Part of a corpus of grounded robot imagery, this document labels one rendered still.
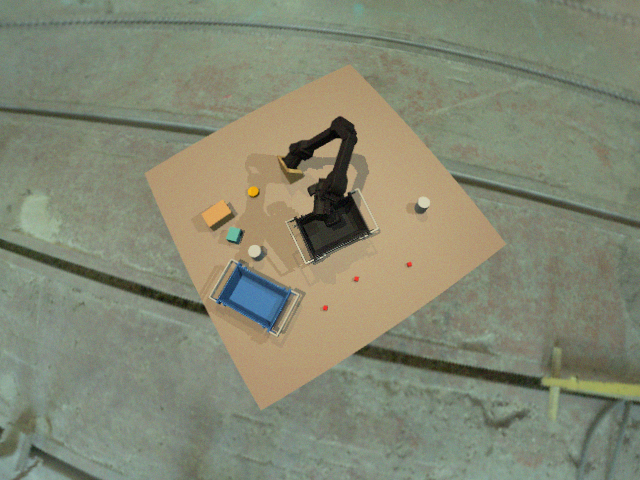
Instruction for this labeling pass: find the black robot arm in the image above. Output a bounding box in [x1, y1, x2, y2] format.
[282, 116, 358, 221]

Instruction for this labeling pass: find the small teal block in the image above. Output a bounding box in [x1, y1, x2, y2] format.
[226, 226, 243, 245]

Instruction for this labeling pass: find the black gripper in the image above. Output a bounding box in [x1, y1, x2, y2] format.
[307, 182, 341, 227]

